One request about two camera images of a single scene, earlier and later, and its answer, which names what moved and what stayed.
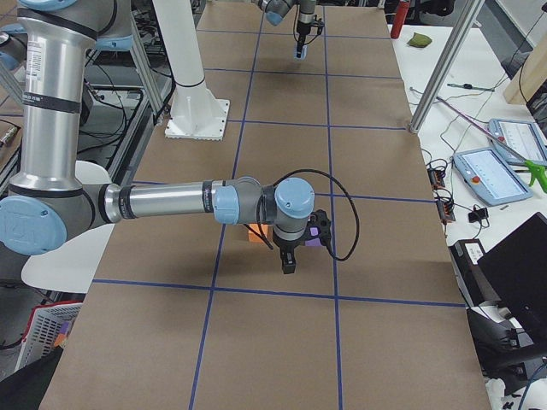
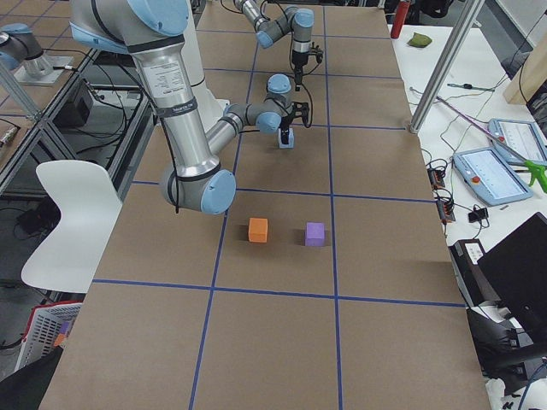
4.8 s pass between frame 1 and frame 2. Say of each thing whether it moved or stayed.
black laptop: stayed
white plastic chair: stayed
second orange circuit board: stayed
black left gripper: moved
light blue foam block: moved
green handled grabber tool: stayed
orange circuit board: stayed
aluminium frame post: stayed
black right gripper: moved
